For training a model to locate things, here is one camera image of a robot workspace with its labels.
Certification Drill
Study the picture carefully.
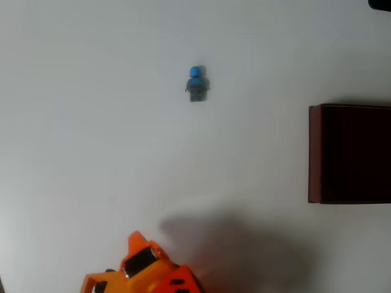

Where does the blue toy figure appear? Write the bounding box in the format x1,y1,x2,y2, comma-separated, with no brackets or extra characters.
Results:
184,65,211,103

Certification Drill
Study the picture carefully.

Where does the dark brown open box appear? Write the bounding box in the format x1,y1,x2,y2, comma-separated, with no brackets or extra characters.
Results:
307,103,391,205

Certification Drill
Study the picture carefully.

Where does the black rounded object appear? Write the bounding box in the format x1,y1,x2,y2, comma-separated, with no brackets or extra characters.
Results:
367,0,391,13

